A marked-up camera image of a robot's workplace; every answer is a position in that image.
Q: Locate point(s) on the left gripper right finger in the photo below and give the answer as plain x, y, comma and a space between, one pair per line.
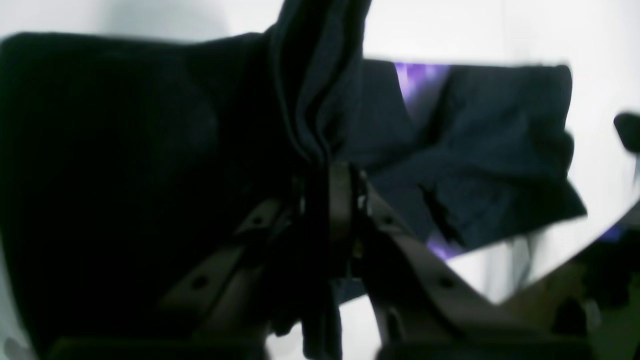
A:
423, 309

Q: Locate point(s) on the black T-shirt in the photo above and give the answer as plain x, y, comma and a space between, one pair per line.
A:
127, 162

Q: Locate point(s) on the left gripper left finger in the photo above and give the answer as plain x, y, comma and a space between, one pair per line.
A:
258, 284

